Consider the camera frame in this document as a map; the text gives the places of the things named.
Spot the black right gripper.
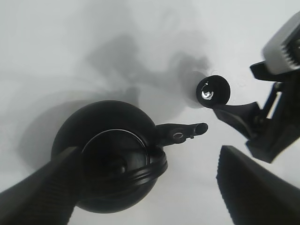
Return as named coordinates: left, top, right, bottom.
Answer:
left=213, top=12, right=300, bottom=163

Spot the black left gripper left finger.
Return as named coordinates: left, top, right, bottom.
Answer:
left=0, top=147, right=82, bottom=225

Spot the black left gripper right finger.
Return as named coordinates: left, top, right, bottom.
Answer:
left=216, top=146, right=300, bottom=225

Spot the small black teacup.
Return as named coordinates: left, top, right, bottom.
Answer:
left=196, top=75, right=231, bottom=108

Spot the black teapot with handle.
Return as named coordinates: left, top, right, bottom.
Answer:
left=51, top=100, right=208, bottom=214

